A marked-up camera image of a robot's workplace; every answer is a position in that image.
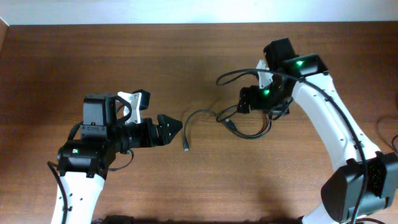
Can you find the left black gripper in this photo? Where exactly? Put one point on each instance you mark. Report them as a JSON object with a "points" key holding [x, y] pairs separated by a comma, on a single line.
{"points": [[153, 140]]}

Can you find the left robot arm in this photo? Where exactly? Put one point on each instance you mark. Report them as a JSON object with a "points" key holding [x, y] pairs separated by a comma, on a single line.
{"points": [[111, 124]]}

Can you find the black base block left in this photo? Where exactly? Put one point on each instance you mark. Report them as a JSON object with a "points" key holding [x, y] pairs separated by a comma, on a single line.
{"points": [[114, 219]]}

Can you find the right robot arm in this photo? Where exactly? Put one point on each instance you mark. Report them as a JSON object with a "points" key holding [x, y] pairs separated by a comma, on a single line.
{"points": [[364, 179]]}

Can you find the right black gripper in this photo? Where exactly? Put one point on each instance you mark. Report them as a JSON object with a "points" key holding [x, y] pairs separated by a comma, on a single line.
{"points": [[244, 100]]}

